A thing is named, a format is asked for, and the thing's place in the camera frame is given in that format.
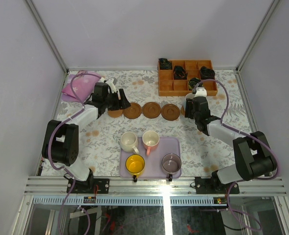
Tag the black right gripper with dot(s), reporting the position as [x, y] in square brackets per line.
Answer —
[188, 107]

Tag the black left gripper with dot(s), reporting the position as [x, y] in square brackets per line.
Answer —
[117, 102]

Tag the light bamboo coaster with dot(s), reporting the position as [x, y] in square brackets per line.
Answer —
[115, 114]
[182, 110]

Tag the light blue ceramic mug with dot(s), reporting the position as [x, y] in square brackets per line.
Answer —
[187, 97]

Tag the dark wooden grooved coaster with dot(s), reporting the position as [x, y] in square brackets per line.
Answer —
[170, 112]
[151, 110]
[133, 112]

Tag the grey purple ceramic mug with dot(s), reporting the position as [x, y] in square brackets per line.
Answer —
[171, 163]

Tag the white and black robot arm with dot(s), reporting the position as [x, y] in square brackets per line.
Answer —
[61, 141]
[252, 154]

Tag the white floral tablecloth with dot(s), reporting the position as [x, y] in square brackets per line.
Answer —
[201, 154]

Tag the dark floral rolled cloth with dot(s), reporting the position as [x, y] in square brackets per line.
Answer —
[192, 83]
[206, 73]
[179, 73]
[165, 64]

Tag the orange wooden compartment tray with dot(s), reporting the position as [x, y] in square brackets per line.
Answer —
[169, 86]

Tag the white ceramic mug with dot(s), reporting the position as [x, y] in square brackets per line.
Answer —
[129, 142]

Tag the pink folded cloth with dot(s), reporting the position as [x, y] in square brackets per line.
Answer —
[83, 86]

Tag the pink ceramic mug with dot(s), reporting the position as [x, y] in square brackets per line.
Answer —
[150, 140]

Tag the yellow ceramic mug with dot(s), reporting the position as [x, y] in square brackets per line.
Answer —
[135, 165]

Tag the lavender plastic serving tray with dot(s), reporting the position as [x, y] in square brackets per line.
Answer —
[153, 165]

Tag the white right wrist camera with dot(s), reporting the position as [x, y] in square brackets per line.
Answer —
[200, 92]

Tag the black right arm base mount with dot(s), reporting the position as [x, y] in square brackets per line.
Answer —
[218, 183]

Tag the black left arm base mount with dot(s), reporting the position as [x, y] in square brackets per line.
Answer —
[91, 186]

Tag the aluminium front frame rail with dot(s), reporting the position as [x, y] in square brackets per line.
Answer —
[57, 185]

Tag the blue slotted cable duct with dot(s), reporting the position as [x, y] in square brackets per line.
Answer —
[130, 201]

